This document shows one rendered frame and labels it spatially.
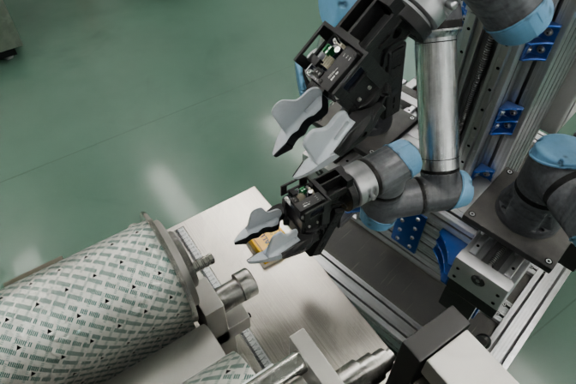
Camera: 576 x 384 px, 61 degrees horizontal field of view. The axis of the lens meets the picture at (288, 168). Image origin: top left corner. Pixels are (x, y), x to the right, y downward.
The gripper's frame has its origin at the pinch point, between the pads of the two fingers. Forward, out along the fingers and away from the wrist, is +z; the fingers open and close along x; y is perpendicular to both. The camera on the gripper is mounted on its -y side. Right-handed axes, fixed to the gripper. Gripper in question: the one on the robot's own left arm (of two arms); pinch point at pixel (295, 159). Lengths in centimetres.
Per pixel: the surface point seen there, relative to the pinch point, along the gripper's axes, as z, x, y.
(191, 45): 28, -226, -154
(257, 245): 24.9, -18.1, -35.4
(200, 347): 21.9, 8.3, 2.4
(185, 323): 22.9, 4.0, 1.1
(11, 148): 118, -193, -78
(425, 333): -0.4, 25.5, 10.7
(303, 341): 4.5, 21.8, 17.1
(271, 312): 30.3, -5.2, -34.1
